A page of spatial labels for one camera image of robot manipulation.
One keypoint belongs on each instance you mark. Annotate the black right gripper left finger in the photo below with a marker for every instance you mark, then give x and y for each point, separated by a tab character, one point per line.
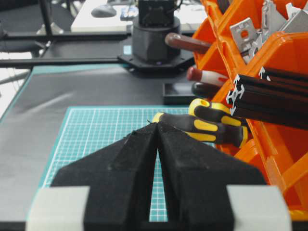
108	190

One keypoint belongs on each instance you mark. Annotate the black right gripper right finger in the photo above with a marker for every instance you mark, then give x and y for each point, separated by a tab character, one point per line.
217	192

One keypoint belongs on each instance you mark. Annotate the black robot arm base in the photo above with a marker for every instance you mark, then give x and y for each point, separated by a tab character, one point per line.
146	49

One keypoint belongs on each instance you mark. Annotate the small yellow black screwdriver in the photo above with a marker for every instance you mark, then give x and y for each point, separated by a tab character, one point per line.
203	130

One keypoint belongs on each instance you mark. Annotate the green grid cutting mat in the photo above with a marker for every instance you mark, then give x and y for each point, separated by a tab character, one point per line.
86	129

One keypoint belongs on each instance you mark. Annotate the large yellow black screwdriver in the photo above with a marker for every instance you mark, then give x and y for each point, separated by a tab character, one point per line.
215	112

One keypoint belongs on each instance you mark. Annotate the orange bin with screwdrivers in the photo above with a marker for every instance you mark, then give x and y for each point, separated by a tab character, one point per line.
248	153

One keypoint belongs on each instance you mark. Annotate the black shallow tray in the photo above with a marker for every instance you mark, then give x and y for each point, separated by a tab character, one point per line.
177	93

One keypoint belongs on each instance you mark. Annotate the black table mat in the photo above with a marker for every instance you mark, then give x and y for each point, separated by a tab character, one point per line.
31	124

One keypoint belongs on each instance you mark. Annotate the black aluminium extrusion profile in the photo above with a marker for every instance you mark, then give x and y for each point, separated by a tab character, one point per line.
269	101

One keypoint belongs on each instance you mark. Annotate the orange bin dark screwdrivers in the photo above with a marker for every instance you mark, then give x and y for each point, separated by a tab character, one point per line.
212	61

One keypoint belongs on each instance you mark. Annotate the orange bin with brackets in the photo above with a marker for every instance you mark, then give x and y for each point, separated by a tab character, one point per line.
284	51

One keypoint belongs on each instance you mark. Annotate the white desk board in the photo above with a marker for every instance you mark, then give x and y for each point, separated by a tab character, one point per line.
190	16

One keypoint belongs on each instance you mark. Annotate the computer mouse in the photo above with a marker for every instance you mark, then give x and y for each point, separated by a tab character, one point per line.
103	11

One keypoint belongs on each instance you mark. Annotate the dark round handled screwdriver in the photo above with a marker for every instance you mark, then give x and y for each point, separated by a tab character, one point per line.
204	90

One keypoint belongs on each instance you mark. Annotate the red white handled screwdriver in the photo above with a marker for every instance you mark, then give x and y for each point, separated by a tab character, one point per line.
208	77

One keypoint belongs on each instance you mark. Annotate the brown handled screwdriver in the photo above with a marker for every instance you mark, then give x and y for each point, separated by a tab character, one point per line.
179	41

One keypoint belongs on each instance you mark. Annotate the silver corner bracket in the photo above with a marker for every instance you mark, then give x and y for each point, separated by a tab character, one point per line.
273	21
243	34

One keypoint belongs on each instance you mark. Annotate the silver corner bracket upper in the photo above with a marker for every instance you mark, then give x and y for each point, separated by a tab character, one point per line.
273	21

